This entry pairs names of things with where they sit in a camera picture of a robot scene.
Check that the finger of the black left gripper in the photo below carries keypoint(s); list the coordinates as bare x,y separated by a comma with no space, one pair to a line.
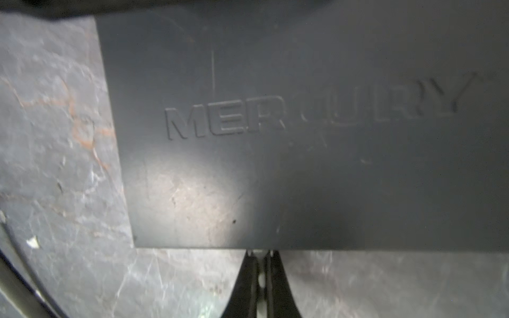
74,9

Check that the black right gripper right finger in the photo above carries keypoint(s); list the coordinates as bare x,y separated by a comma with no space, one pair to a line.
279,298

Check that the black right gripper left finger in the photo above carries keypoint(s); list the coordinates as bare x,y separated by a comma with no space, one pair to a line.
243,300

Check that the dark grey switch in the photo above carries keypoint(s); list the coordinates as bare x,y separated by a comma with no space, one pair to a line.
304,125

